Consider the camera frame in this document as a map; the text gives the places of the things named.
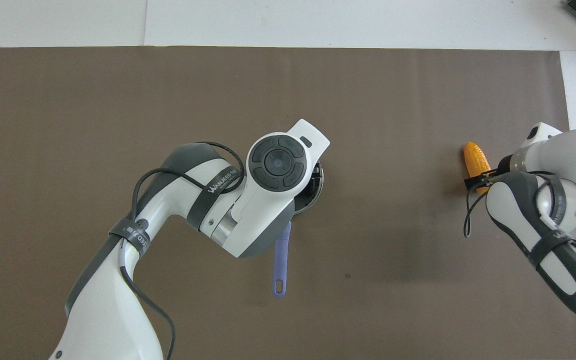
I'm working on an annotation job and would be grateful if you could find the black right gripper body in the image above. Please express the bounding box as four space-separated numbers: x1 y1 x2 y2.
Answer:
483 154 515 177

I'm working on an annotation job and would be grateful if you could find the yellow corn cob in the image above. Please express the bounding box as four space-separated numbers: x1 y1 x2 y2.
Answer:
463 141 493 195

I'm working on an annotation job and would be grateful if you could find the brown table mat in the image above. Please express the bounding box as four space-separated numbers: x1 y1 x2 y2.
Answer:
0 46 576 360

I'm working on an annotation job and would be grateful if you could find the dark blue pot, purple handle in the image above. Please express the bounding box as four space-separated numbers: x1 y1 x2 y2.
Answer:
271 160 327 300

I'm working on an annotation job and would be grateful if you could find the black left arm gripper cable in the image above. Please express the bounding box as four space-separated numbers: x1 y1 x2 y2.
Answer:
118 141 247 360

